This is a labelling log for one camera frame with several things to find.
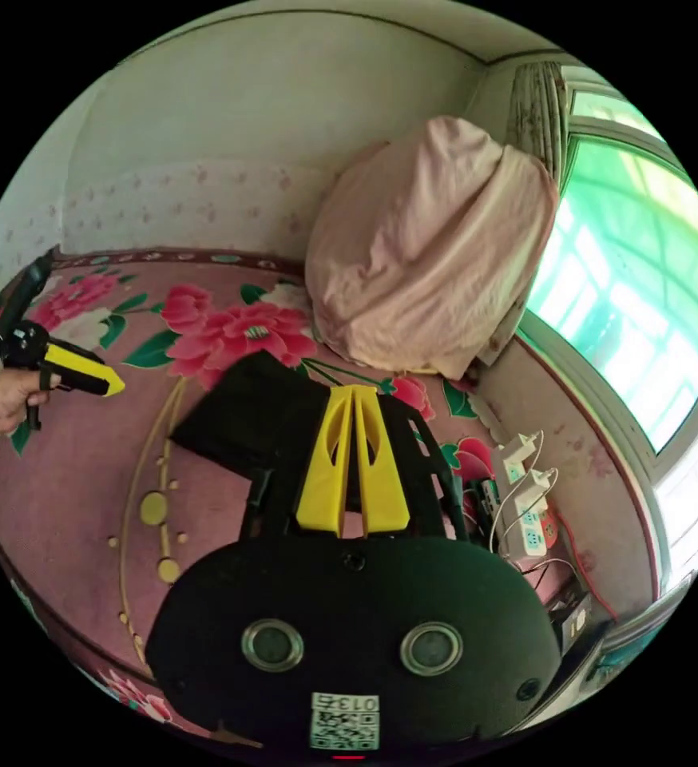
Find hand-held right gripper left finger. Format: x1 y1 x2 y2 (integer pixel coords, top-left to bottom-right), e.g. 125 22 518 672
295 386 355 532

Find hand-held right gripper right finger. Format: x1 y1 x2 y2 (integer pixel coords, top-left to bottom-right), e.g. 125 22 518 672
355 386 411 535

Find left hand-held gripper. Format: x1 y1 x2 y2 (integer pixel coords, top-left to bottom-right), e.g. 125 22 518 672
0 319 127 431

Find black pants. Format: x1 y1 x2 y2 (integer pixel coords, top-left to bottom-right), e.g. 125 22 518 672
169 352 453 523

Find bed with pink floral sheet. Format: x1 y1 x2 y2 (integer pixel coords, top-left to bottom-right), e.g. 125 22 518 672
0 248 565 747

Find white power strip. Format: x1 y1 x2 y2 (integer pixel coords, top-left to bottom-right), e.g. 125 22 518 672
491 432 543 487
502 470 558 558

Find black box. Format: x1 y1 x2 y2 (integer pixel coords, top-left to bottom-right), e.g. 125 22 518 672
549 590 597 651

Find rolled quilt in pink cover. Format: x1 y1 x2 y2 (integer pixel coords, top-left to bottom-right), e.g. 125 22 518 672
305 116 561 382

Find floral curtain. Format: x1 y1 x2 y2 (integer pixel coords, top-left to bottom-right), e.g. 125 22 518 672
506 59 569 184

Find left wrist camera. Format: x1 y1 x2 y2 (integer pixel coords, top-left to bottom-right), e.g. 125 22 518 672
0 248 57 328

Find red cable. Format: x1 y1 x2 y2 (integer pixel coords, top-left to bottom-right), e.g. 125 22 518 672
549 503 620 624

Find window with white frame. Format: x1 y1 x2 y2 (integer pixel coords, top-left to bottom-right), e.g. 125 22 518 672
519 64 698 606

